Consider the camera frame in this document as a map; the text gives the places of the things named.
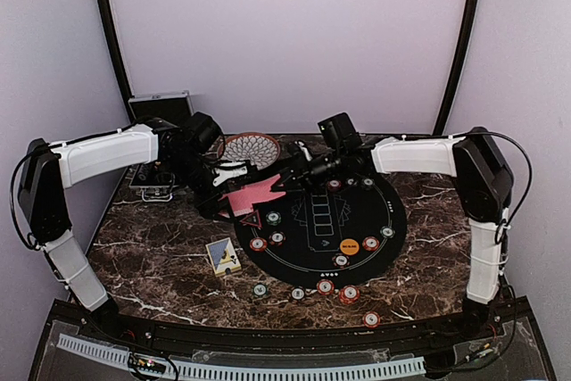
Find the red chip mat top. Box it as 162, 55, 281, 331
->
327, 179, 343, 192

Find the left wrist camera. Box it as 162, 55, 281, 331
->
212, 162, 248, 187

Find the red chip mat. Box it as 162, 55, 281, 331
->
249, 237, 268, 252
362, 236, 380, 252
327, 179, 343, 192

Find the black chip mat front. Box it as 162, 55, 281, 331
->
332, 253, 350, 268

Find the patterned ceramic plate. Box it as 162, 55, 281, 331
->
219, 132, 281, 170

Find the yellow card box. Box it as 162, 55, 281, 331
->
206, 237, 242, 277

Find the triangular all in button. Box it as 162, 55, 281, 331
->
240, 210, 262, 229

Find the aluminium poker chip case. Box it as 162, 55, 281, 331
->
128, 90, 194, 203

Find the round black poker mat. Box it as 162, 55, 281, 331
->
234, 169, 407, 289

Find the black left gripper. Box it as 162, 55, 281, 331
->
165, 151, 236, 222

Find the red playing card deck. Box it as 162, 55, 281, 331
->
220, 185, 269, 216

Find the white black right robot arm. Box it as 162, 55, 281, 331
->
271, 112, 521, 304

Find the green chip mat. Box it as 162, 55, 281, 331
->
380, 226, 395, 239
360, 178, 375, 189
265, 211, 282, 226

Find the white cable duct strip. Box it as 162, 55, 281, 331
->
56, 334, 426, 380

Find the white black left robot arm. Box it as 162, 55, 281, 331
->
10, 112, 247, 342

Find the orange big blind button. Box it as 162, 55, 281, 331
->
339, 238, 360, 256

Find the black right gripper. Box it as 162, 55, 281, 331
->
273, 147, 348, 195

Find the red card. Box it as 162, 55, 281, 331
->
252, 174, 286, 201

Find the green chip mat top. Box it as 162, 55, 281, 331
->
360, 178, 375, 189

